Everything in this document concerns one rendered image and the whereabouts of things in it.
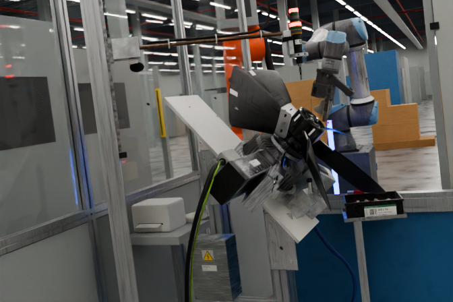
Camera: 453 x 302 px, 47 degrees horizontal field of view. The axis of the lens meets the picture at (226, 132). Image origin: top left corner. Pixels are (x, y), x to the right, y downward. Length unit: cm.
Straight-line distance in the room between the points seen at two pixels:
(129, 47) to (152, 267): 95
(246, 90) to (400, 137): 961
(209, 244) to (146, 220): 29
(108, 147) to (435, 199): 130
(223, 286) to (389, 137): 950
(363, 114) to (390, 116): 855
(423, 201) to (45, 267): 146
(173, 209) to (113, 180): 30
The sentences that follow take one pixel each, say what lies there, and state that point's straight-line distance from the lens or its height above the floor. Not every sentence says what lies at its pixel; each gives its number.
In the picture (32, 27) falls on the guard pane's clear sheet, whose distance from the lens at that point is 185.
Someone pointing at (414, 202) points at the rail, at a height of 82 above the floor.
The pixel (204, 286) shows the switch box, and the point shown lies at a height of 67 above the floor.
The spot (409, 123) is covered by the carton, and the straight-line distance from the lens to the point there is 1118.
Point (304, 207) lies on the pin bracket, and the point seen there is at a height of 92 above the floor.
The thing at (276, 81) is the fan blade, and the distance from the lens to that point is 202.
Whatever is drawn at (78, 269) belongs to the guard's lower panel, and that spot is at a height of 81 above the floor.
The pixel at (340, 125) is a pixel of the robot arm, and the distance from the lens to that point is 268.
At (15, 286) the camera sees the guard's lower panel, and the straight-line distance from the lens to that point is 172.
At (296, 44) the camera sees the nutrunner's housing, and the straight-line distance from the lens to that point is 194.
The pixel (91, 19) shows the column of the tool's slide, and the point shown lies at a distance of 184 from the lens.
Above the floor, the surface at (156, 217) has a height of 92.
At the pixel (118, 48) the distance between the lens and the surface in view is 183.
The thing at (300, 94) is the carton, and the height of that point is 133.
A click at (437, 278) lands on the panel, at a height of 50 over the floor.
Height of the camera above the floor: 131
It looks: 3 degrees down
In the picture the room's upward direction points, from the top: 7 degrees counter-clockwise
